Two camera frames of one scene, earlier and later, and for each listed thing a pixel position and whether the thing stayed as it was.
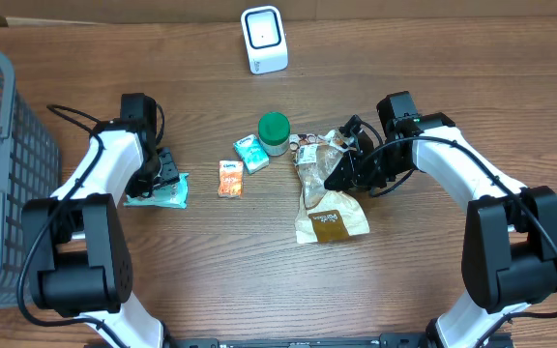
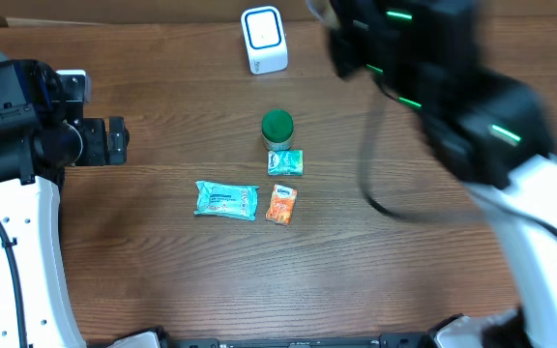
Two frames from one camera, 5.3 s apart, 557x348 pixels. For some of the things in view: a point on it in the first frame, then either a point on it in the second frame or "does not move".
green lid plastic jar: [274, 130] does not move
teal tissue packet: [251, 154] to [285, 162]
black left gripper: [172, 176] to [102, 153]
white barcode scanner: [266, 40] does not move
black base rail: [386, 340] does not move
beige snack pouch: [323, 215] to [323, 11]
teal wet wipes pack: [174, 195] to [233, 201]
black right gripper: [350, 166] to [343, 65]
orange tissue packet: [230, 178] to [279, 209]
